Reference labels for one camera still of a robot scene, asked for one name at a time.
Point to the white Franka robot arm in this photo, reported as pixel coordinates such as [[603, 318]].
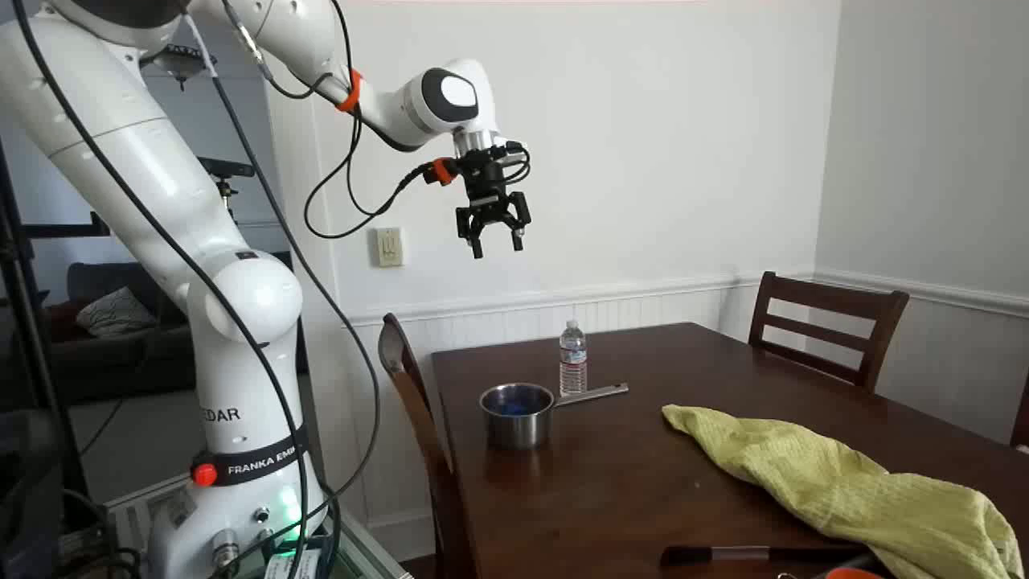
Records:
[[245, 299]]

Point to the white wall outlet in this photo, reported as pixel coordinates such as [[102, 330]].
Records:
[[389, 247]]

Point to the black metal stand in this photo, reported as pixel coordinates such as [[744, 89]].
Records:
[[33, 355]]

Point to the dark wooden chair curved back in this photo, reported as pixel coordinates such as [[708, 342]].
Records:
[[422, 419]]

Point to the light grey pillow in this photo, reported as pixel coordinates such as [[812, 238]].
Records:
[[114, 312]]

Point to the dark wooden chair edge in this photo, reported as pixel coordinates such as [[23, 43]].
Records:
[[1020, 419]]

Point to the clear plastic water bottle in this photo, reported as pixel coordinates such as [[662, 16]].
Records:
[[573, 364]]

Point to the yellow-green towel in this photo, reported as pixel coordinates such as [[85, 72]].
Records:
[[857, 485]]

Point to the black marker pen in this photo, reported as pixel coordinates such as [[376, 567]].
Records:
[[741, 555]]

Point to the dark sofa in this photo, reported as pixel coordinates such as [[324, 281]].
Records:
[[116, 358]]

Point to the white robot base platform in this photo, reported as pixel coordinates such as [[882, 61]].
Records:
[[356, 552]]

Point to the small orange object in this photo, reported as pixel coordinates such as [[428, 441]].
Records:
[[855, 574]]

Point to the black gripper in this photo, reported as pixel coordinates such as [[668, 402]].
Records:
[[490, 177]]

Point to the dark wooden chair slatted back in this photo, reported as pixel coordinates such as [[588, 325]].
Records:
[[824, 323]]

